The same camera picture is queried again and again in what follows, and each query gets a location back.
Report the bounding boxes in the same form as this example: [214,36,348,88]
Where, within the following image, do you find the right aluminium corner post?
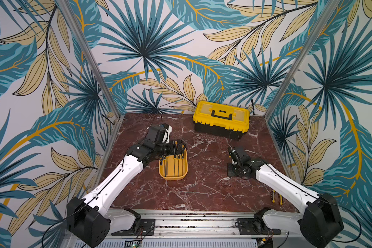
[264,0,340,121]

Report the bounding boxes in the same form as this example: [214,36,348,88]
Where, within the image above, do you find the aluminium corner post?
[57,0,121,120]
[264,0,340,121]

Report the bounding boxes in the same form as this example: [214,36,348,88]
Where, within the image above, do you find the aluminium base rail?
[60,208,301,248]

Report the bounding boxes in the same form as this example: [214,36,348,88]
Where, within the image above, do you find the left aluminium corner post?
[57,0,121,120]

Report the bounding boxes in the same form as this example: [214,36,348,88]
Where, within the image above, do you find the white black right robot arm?
[227,147,344,248]

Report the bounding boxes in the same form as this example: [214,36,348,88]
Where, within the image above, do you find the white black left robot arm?
[66,124,187,248]

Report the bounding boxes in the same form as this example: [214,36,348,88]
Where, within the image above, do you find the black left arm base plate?
[111,219,156,237]

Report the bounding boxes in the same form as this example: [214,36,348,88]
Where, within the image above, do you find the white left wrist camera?
[162,124,172,143]

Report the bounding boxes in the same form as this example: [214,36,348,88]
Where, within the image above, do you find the yellow and black toolbox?
[193,101,250,141]

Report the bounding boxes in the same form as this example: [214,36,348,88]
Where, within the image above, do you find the yellow plastic storage tray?
[159,140,189,181]

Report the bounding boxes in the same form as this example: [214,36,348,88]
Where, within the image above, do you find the yellow handled pliers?
[271,189,283,206]

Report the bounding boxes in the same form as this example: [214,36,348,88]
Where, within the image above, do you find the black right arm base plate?
[235,218,282,237]

